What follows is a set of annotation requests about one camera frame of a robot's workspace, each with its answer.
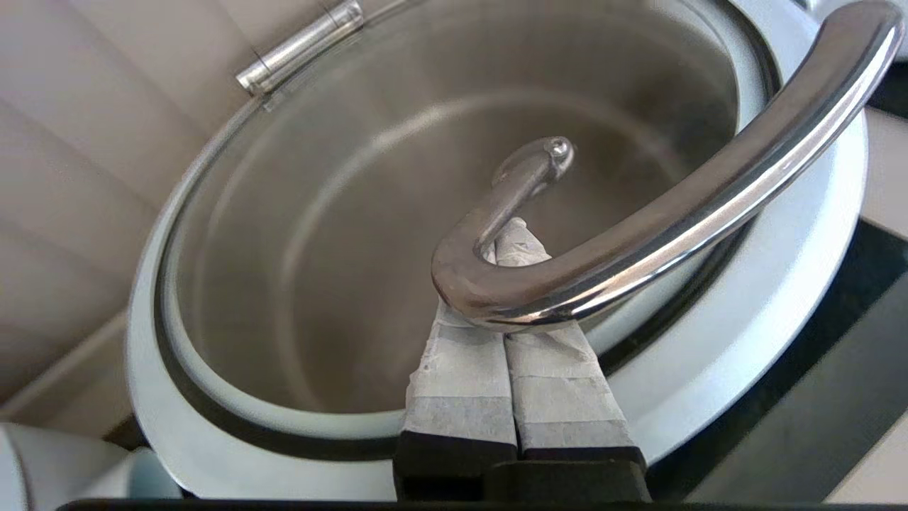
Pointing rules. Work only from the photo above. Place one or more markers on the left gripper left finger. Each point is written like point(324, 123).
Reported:
point(461, 397)

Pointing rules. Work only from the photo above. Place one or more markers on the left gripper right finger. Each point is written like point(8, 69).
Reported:
point(560, 397)

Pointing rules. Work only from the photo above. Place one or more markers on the glass lid with white rim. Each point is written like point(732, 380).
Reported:
point(709, 213)

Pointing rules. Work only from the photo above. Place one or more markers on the black induction cooktop plate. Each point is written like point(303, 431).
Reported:
point(837, 355)

